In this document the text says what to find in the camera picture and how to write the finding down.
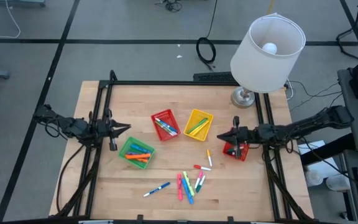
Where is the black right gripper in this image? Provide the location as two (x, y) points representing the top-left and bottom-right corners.
(216, 116), (259, 159)

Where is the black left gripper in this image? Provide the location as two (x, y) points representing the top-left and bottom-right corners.
(96, 108), (132, 152)

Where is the blue fat highlighter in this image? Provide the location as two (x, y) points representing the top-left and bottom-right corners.
(181, 177), (195, 205)
(130, 143), (152, 154)

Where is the yellow slim highlighter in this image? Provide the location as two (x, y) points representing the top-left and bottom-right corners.
(190, 120), (210, 137)
(188, 121), (208, 136)

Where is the green slim highlighter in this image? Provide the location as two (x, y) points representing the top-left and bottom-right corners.
(186, 118), (209, 134)

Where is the light green Expo marker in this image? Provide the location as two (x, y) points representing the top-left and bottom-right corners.
(157, 123), (178, 137)

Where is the light blue Expo marker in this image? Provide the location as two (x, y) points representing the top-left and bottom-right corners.
(154, 117), (179, 133)

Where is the pink-cap Sharpie marker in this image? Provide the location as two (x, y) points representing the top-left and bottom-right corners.
(194, 170), (204, 190)

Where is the teal-cap Sharpie marker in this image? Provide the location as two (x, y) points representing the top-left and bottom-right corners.
(196, 175), (206, 194)

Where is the light green fat highlighter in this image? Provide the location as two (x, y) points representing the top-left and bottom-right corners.
(182, 170), (196, 197)

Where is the dark blue Expo marker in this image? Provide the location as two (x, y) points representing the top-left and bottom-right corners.
(143, 182), (171, 198)

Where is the pink fat highlighter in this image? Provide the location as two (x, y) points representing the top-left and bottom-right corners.
(177, 173), (184, 202)

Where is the green plastic basket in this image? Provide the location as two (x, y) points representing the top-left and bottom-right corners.
(119, 136), (156, 170)

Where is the red plastic basket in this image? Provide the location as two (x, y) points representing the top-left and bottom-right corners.
(222, 140), (250, 162)
(150, 108), (181, 142)

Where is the yellow plastic basket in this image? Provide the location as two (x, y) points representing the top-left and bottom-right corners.
(183, 108), (214, 142)

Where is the black power strip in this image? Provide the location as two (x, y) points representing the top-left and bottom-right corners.
(193, 72), (239, 83)

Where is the table lamp white shade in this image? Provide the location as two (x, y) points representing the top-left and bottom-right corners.
(229, 12), (306, 109)

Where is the white round cup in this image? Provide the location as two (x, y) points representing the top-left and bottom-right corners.
(304, 169), (323, 187)
(324, 174), (351, 192)

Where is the black metal beam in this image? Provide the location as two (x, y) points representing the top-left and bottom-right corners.
(300, 133), (357, 166)

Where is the black metal table frame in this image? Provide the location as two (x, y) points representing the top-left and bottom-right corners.
(48, 69), (315, 224)

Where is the black coiled cable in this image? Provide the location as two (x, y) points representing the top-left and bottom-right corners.
(195, 0), (219, 71)

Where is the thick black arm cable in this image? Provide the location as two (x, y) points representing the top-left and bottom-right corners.
(55, 143), (86, 214)

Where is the black cable tangle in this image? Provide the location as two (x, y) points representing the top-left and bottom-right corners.
(154, 0), (183, 13)

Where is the white floor cable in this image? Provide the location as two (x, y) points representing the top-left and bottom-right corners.
(0, 0), (22, 40)

